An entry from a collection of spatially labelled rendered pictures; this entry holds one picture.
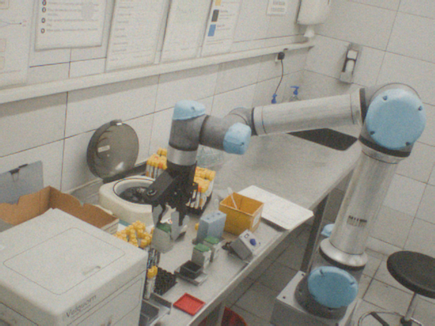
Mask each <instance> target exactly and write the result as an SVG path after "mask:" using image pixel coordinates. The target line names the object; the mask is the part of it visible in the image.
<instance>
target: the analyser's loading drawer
mask: <svg viewBox="0 0 435 326"><path fill-rule="evenodd" d="M171 305H173V302H171V301H170V300H168V299H166V298H164V297H163V296H161V295H158V294H157V293H154V292H153V291H152V292H151V293H150V299H149V300H148V301H146V300H144V299H141V309H140V313H139V325H138V326H153V325H155V324H156V323H157V322H158V321H159V320H160V319H162V318H163V317H164V316H165V314H168V315H170V313H171Z"/></svg>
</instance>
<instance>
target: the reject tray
mask: <svg viewBox="0 0 435 326"><path fill-rule="evenodd" d="M205 303H206V302H204V301H203V300H200V299H198V298H196V297H194V296H193V295H190V294H189V293H186V292H185V293H184V294H183V295H182V297H180V298H179V299H178V300H177V301H175V302H174V303H173V306H174V307H176V308H178V309H180V310H183V311H184V312H186V313H188V314H190V315H192V316H194V315H195V314H196V313H197V312H198V311H199V310H200V309H201V308H203V307H204V306H205Z"/></svg>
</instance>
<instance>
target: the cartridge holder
mask: <svg viewBox="0 0 435 326"><path fill-rule="evenodd" d="M203 270H204V266H202V265H200V264H197V263H195V262H193V261H190V260H188V261H187V262H186V263H183V264H181V265H180V266H178V267H177V269H176V270H174V274H176V275H178V276H180V277H181V278H184V279H186V280H188V281H190V282H191V283H194V284H196V285H200V284H201V283H202V282H203V281H204V280H206V279H207V275H208V274H206V273H204V272H203Z"/></svg>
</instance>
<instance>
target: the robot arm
mask: <svg viewBox="0 0 435 326"><path fill-rule="evenodd" d="M352 124H358V125H360V126H361V127H362V129H361V131H360V135H359V138H358V142H359V143H360V145H361V148H362V150H361V152H360V156H359V158H358V161H357V164H356V167H355V168H354V170H353V174H352V177H351V180H350V182H349V186H348V188H347V192H346V194H345V196H344V198H343V202H342V204H341V207H340V210H339V213H338V216H337V218H336V223H334V224H330V225H327V226H325V227H324V228H323V232H322V233H321V237H320V239H319V243H318V246H317V250H315V253H314V256H313V260H312V262H311V266H310V268H309V271H308V272H307V273H306V274H305V275H304V276H303V278H302V279H301V280H300V282H299V283H298V284H297V285H296V288H295V291H294V297H295V299H296V301H297V302H298V303H299V304H300V305H301V307H302V308H304V309H305V310H306V311H309V312H310V313H312V314H314V315H317V316H319V317H321V318H324V319H339V318H341V317H342V316H343V315H344V314H345V313H346V311H347V309H348V306H349V305H350V303H352V302H353V301H354V299H355V297H356V296H357V294H358V291H359V287H358V284H359V281H360V278H361V275H362V273H363V271H364V267H365V265H366V264H367V261H368V257H367V255H366V254H365V252H364V249H365V248H366V245H367V243H368V239H369V238H370V235H371V232H372V229H373V227H374V224H375V223H376V220H377V217H378V215H379V211H380V210H381V207H382V204H383V201H384V199H385V197H386V195H387V192H388V189H389V187H390V185H391V182H392V179H393V176H394V175H395V172H396V169H397V167H398V164H399V162H400V161H401V160H405V159H407V158H409V156H410V153H411V150H412V148H413V145H414V143H415V142H416V141H417V140H418V139H419V137H420V136H421V134H422V132H423V129H424V128H425V125H426V111H425V109H424V106H423V103H422V102H421V99H420V96H419V95H418V93H417V91H416V90H414V88H412V87H411V86H409V85H408V84H404V83H400V82H391V83H387V84H381V85H377V86H370V87H365V88H358V90H357V91H356V92H354V93H353V94H344V95H339V96H329V97H323V98H313V100H307V101H298V102H291V103H281V104H276V105H266V106H261V107H250V108H247V107H237V108H234V109H233V110H232V111H231V112H229V113H228V114H227V115H226V116H224V117H223V119H221V118H220V117H215V116H212V115H207V114H205V106H204V104H202V103H199V102H196V101H189V100H188V99H184V100H183V101H178V102H177V103H176V104H175V109H174V113H173V116H172V117H171V129H170V135H169V144H168V149H167V162H166V166H167V168H166V169H165V170H164V171H162V172H161V174H160V176H159V177H158V178H157V179H156V180H155V181H153V182H152V184H151V185H150V186H149V187H148V188H147V189H146V190H145V191H143V193H142V194H141V196H142V198H143V202H144V203H146V204H149V205H151V206H152V220H153V223H154V227H155V228H156V226H157V223H159V222H160V220H161V219H162V217H164V216H165V215H166V214H167V213H168V210H169V206H170V207H171V209H174V208H176V211H175V212H173V213H171V221H172V224H171V234H170V236H171V238H172V240H173V241H175V240H176V238H177V237H178V236H179V233H180V232H181V229H182V228H183V227H184V226H185V225H186V224H187V223H188V222H189V216H187V215H186V213H187V206H186V204H187V203H189V199H190V204H191V203H193V202H194V201H196V197H197V191H198V183H197V182H195V181H194V178H195V172H196V165H197V161H198V160H196V157H197V152H198V144H200V145H204V146H205V147H209V148H213V149H217V150H220V151H225V152H226V153H233V154H237V155H243V154H244V153H245V152H246V149H247V147H248V144H249V142H250V138H251V137H254V136H261V135H267V134H279V133H285V132H297V131H303V130H315V129H321V128H328V127H331V128H333V126H346V125H352ZM193 184H195V185H193ZM195 189H196V195H195V198H193V195H194V190H195ZM191 192H192V193H191ZM167 205H168V206H167Z"/></svg>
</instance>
